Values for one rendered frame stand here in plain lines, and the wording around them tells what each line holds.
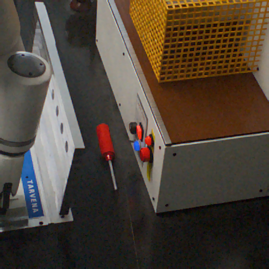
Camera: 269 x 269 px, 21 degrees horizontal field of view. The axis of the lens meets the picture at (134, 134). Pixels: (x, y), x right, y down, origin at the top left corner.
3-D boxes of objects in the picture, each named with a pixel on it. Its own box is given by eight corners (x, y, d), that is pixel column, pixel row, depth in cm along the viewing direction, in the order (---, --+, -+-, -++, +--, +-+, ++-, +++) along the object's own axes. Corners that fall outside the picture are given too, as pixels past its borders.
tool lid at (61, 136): (35, 1, 151) (43, 2, 152) (23, 72, 163) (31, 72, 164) (74, 148, 121) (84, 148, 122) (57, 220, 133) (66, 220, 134)
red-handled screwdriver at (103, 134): (95, 132, 155) (95, 123, 153) (108, 131, 155) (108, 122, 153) (108, 195, 142) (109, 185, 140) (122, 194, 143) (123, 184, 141)
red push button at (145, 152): (138, 155, 138) (139, 142, 136) (148, 154, 138) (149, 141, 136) (142, 167, 136) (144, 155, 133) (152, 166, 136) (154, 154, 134)
